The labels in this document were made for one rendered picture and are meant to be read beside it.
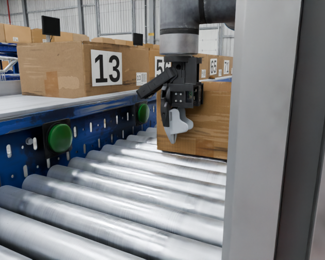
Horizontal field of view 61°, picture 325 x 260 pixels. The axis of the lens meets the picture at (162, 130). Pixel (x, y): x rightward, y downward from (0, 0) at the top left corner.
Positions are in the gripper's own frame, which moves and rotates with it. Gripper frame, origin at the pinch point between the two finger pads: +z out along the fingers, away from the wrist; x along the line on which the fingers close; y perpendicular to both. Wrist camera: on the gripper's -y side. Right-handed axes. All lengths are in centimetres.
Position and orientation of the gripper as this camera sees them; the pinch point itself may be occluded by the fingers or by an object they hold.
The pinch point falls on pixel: (170, 137)
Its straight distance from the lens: 69.9
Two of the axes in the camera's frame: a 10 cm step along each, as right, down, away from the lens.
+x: 4.5, -2.1, 8.7
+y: 8.9, 1.0, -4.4
